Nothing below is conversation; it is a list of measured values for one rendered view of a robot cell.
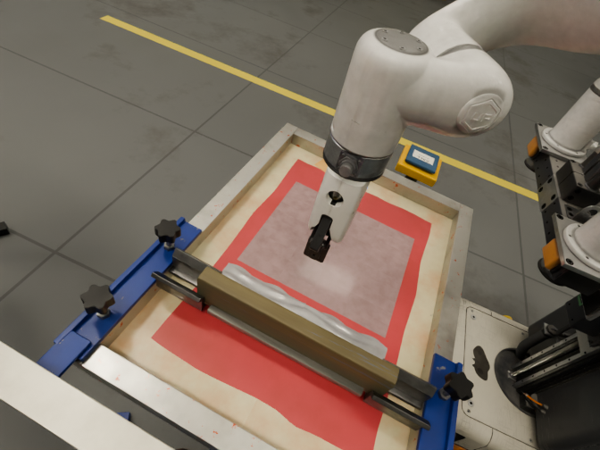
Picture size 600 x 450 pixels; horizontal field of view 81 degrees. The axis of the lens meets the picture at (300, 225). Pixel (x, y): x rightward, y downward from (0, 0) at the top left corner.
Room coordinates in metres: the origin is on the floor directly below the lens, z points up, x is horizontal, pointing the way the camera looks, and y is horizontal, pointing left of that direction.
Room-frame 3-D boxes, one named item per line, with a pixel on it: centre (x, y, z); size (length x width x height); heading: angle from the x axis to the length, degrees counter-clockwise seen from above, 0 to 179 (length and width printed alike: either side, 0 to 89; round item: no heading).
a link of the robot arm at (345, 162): (0.34, -0.03, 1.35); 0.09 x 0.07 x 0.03; 171
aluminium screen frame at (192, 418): (0.47, -0.08, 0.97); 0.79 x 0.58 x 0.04; 169
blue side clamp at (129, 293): (0.29, 0.24, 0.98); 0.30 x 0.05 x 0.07; 169
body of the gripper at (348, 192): (0.35, -0.04, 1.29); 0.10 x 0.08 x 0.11; 171
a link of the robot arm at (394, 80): (0.35, -0.07, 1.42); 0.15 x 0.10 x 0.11; 115
